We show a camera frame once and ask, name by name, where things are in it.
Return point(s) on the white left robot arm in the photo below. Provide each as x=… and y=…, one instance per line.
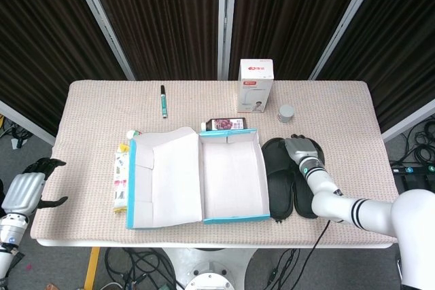
x=10, y=232

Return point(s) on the black slipper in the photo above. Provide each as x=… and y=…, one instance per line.
x=304, y=201
x=280, y=184

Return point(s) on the dark brown curtain panel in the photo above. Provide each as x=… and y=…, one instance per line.
x=289, y=21
x=163, y=21
x=40, y=49
x=401, y=49

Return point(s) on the white green toothpaste tube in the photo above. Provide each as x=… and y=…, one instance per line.
x=133, y=133

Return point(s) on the beige cloth-covered table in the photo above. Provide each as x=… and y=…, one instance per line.
x=102, y=117

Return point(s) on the small grey jar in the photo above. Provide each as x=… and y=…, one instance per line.
x=285, y=113

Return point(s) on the light blue shoe box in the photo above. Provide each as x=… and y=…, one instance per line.
x=234, y=181

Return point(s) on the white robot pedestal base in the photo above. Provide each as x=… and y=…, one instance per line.
x=207, y=269

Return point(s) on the green marker pen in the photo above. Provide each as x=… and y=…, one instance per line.
x=164, y=101

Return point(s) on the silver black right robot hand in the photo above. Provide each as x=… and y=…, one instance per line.
x=302, y=149

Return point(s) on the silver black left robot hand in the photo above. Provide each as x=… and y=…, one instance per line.
x=23, y=191

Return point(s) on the grey partition frame post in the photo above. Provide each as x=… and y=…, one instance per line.
x=346, y=21
x=23, y=123
x=227, y=21
x=102, y=21
x=408, y=122

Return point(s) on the dark juice bottle purple label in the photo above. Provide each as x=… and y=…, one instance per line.
x=224, y=124

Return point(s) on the white lamp carton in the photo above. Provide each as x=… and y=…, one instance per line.
x=255, y=93

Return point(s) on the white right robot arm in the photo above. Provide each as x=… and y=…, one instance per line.
x=374, y=212

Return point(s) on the yellow white snack packet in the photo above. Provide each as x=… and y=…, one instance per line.
x=120, y=181

